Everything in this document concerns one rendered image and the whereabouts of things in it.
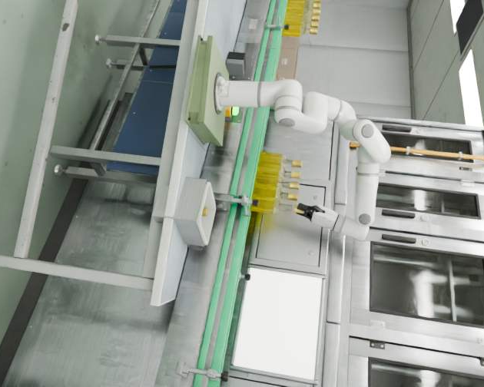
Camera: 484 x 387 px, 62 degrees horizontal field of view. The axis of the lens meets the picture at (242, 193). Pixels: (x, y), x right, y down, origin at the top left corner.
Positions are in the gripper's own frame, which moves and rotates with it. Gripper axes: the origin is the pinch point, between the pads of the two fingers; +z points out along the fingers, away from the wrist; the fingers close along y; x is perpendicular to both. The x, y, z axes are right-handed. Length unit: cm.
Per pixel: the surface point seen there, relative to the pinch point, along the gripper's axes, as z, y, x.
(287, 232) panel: 3.3, -12.9, 6.7
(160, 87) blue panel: 85, 13, -29
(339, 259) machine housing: -22.3, -13.0, 9.8
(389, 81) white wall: -10, -312, -425
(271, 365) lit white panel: -12, -12, 62
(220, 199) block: 29.8, 15.3, 16.4
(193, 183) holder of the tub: 35, 33, 23
